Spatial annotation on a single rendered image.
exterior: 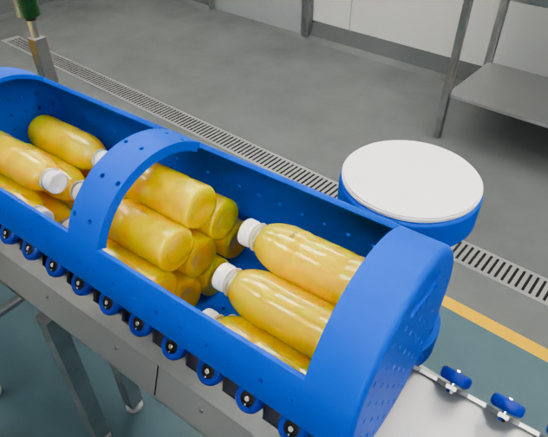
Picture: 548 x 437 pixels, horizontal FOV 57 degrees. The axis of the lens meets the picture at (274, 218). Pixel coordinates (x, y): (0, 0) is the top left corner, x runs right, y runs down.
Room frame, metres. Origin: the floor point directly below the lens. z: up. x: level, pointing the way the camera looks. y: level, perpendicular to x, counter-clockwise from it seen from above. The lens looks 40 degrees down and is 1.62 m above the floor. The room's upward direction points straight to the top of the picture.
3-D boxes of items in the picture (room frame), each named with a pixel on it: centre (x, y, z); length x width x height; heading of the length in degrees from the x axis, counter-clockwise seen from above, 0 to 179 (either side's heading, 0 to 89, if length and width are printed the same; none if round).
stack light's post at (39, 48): (1.43, 0.67, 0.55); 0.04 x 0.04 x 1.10; 54
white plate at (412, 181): (0.84, -0.28, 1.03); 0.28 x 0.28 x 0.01
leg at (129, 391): (0.93, 0.48, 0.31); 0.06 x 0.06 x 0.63; 54
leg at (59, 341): (0.82, 0.56, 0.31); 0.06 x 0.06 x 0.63; 54
